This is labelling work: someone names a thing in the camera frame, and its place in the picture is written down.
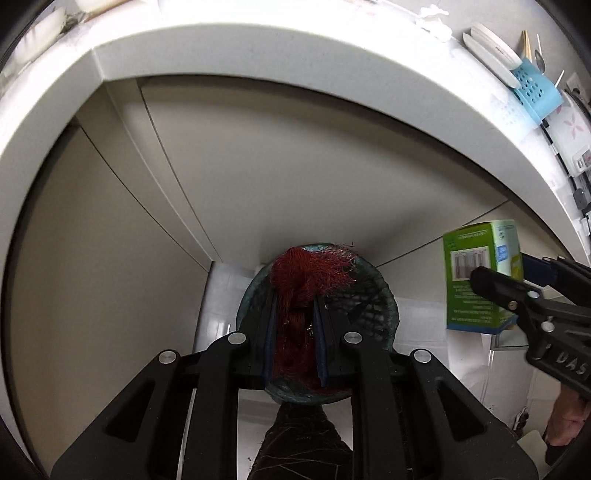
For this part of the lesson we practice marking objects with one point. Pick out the dark mesh trash bin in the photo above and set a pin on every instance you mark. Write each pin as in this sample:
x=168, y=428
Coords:
x=367, y=307

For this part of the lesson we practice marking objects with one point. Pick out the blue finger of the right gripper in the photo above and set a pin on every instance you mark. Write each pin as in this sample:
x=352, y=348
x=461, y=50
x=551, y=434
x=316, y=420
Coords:
x=537, y=271

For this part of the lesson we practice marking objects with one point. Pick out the white floral rice cooker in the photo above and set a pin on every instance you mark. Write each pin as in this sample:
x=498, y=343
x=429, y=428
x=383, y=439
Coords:
x=569, y=129

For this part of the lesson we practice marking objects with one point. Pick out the blue plastic utensil holder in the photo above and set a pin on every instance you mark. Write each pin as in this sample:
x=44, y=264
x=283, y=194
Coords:
x=537, y=94

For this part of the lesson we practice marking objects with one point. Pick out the brown patterned trousers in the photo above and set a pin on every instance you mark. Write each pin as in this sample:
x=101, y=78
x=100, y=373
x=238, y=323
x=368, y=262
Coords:
x=302, y=444

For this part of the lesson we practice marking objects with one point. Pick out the wooden chopsticks in holder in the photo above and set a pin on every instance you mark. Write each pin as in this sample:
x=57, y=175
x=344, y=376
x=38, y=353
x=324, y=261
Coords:
x=526, y=47

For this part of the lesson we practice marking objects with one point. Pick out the red mesh net bag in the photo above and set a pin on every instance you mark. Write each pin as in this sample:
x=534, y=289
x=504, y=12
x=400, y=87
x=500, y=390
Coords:
x=298, y=278

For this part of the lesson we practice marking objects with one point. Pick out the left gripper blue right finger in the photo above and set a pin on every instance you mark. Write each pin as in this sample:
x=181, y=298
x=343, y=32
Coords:
x=320, y=341

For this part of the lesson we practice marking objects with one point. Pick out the white tissue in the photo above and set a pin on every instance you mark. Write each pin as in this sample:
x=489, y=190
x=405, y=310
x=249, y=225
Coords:
x=432, y=19

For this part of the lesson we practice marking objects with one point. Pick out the blue patterned bowl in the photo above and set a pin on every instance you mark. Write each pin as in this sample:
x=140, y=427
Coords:
x=496, y=46

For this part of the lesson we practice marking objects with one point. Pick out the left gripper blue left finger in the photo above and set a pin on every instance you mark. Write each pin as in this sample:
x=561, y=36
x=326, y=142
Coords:
x=269, y=342

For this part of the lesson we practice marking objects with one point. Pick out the green white medicine box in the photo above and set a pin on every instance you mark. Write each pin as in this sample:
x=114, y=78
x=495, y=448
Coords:
x=478, y=258

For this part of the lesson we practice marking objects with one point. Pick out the person's right hand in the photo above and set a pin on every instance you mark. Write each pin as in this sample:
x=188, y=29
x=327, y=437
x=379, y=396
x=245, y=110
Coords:
x=569, y=414

